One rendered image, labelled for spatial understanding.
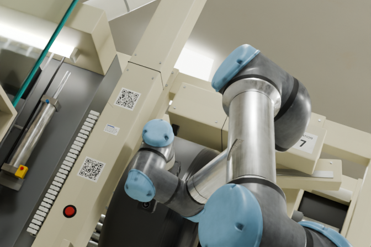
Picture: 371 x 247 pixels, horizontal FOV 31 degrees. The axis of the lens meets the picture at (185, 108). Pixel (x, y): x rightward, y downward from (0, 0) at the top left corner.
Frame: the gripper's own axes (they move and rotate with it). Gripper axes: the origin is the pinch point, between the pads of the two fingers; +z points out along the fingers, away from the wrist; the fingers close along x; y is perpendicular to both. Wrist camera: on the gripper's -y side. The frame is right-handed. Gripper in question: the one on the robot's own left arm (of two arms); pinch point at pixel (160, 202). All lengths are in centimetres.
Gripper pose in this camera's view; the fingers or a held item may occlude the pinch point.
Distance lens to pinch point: 190.5
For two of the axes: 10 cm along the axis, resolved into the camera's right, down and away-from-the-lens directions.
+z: 0.1, 5.7, 8.2
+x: -9.2, -3.2, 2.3
